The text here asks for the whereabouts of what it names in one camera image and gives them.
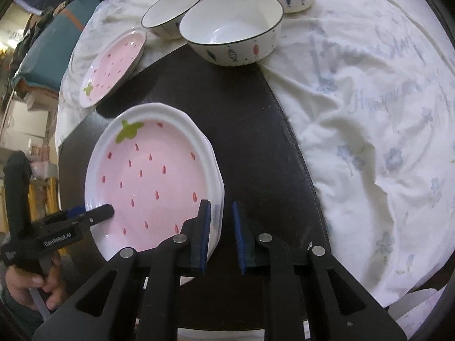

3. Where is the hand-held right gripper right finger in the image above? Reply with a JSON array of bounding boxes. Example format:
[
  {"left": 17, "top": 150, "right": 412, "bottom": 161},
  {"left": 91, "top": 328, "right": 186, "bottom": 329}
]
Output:
[{"left": 233, "top": 201, "right": 408, "bottom": 341}]

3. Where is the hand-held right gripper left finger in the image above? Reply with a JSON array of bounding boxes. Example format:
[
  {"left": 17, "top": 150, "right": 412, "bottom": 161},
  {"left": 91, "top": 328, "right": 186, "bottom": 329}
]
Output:
[{"left": 32, "top": 199, "right": 214, "bottom": 341}]

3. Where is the pink strawberry plate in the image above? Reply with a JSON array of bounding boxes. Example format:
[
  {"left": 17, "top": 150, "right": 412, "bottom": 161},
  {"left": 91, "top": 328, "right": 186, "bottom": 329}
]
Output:
[
  {"left": 67, "top": 28, "right": 147, "bottom": 111},
  {"left": 178, "top": 131, "right": 226, "bottom": 286},
  {"left": 84, "top": 102, "right": 218, "bottom": 253},
  {"left": 78, "top": 26, "right": 148, "bottom": 109}
]

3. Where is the person's left forearm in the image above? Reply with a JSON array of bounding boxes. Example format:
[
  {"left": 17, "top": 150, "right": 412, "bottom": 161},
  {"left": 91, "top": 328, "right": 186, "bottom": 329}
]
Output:
[{"left": 0, "top": 286, "right": 43, "bottom": 339}]

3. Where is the person's left hand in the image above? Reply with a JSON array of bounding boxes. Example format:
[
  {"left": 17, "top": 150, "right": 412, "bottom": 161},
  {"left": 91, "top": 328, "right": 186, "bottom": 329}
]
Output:
[{"left": 4, "top": 259, "right": 69, "bottom": 314}]

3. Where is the white storage box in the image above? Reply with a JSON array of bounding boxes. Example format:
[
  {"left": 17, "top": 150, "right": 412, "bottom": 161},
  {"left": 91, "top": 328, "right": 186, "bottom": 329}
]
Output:
[{"left": 0, "top": 97, "right": 50, "bottom": 148}]

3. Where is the dark brown leather mat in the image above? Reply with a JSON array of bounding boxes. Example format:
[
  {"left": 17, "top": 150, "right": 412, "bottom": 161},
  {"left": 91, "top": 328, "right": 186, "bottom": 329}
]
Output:
[{"left": 57, "top": 47, "right": 332, "bottom": 332}]

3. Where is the teal mattress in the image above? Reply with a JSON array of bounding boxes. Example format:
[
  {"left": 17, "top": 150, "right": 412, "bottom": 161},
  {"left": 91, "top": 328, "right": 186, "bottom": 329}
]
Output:
[{"left": 11, "top": 0, "right": 103, "bottom": 97}]

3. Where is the white floral printed bedsheet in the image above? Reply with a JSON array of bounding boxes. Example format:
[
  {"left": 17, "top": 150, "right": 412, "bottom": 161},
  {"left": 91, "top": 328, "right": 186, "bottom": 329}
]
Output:
[{"left": 54, "top": 0, "right": 455, "bottom": 341}]

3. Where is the yellow frame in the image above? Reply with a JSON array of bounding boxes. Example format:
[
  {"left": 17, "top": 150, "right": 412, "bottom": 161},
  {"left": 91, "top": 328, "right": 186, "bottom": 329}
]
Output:
[{"left": 28, "top": 175, "right": 62, "bottom": 221}]

